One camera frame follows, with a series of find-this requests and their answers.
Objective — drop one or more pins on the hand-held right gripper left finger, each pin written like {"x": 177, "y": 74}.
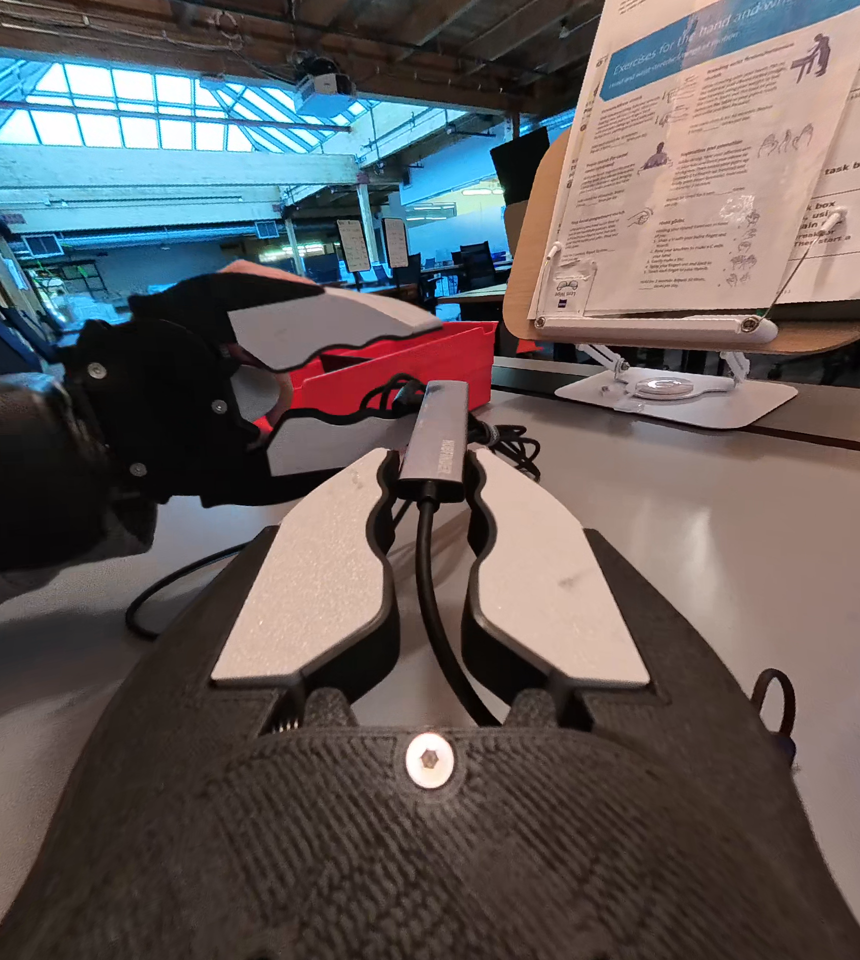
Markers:
{"x": 302, "y": 592}

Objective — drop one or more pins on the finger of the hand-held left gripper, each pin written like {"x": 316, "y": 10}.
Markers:
{"x": 317, "y": 322}
{"x": 332, "y": 446}

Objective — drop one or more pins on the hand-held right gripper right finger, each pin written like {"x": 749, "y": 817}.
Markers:
{"x": 557, "y": 592}

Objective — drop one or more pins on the grey USB hub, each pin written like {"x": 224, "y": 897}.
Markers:
{"x": 434, "y": 442}

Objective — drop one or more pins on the grey desk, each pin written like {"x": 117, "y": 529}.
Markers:
{"x": 700, "y": 562}

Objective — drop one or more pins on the person's left hand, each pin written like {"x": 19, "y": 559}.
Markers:
{"x": 265, "y": 271}

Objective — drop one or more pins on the red plastic bin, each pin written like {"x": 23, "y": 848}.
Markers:
{"x": 445, "y": 356}

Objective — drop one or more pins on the wooden background table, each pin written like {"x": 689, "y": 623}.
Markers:
{"x": 475, "y": 294}

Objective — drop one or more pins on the black office chair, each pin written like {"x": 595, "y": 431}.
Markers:
{"x": 479, "y": 266}

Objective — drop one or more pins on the wooden document stand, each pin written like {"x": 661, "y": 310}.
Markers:
{"x": 535, "y": 225}

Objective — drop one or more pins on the black monitor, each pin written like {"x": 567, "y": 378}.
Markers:
{"x": 520, "y": 165}

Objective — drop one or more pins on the roof skylight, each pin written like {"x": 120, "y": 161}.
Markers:
{"x": 137, "y": 112}

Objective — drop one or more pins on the laminated exercise sheet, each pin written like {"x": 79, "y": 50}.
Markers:
{"x": 700, "y": 187}

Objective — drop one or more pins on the wall air vent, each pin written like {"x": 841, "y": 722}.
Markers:
{"x": 266, "y": 229}

